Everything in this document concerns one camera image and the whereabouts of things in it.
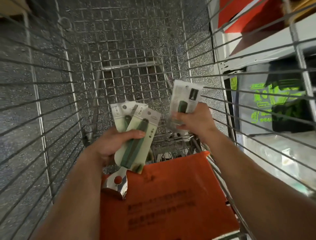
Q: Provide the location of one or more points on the person's left hand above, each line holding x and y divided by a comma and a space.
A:
111, 146

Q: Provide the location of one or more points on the person's right hand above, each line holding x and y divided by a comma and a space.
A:
200, 121

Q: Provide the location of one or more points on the black headed green peeler packet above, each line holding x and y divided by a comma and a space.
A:
138, 148
121, 111

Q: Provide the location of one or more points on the kitchen tools display rack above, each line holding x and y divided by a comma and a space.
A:
276, 44

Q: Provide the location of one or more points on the person's left forearm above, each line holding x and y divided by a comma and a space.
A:
69, 202

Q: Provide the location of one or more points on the person's right forearm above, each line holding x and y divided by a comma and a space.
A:
271, 183

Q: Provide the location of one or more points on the orange cart seat flap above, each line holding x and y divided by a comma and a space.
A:
173, 202

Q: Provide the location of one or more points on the green black packets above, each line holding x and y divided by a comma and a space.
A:
274, 101

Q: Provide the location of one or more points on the red packets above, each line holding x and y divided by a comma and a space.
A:
242, 12

